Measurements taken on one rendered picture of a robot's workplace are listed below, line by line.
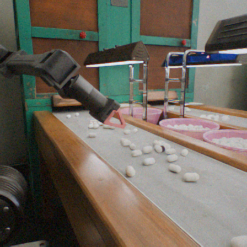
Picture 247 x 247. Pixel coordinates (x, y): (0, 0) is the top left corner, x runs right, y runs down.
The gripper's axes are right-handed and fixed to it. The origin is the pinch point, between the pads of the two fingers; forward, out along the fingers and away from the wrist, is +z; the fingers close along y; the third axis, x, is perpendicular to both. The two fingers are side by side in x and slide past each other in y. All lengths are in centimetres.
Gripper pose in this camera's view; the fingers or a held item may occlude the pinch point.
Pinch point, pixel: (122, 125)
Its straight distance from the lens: 68.6
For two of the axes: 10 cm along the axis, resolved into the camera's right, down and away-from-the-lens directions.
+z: 6.7, 5.7, 4.7
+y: -4.3, -2.0, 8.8
